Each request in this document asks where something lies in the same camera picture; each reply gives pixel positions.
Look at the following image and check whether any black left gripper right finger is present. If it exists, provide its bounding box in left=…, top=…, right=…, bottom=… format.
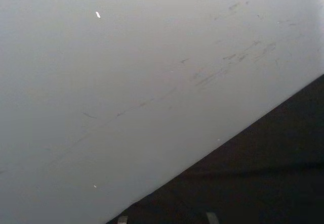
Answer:
left=205, top=211, right=219, bottom=224

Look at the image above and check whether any black table cloth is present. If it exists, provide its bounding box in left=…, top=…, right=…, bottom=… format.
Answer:
left=106, top=73, right=324, bottom=224

